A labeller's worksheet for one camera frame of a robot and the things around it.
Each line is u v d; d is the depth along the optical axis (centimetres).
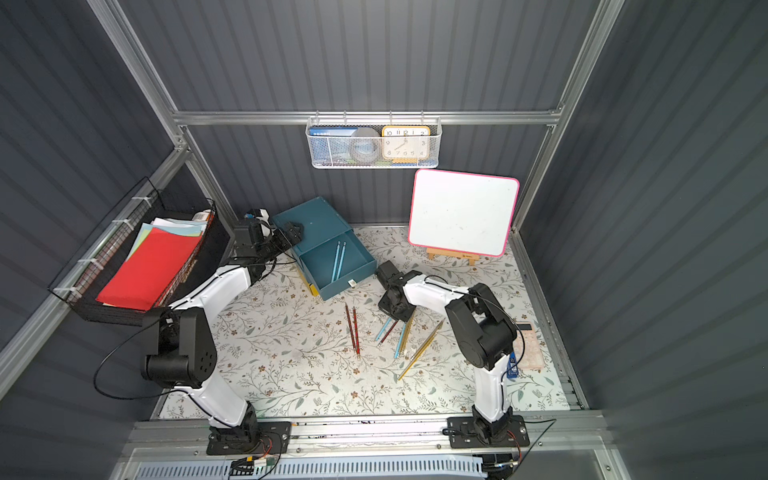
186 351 48
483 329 52
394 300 71
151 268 74
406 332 91
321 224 92
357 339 91
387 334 91
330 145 84
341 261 91
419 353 87
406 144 88
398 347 89
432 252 109
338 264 89
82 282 61
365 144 91
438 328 94
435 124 89
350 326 94
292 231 83
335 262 91
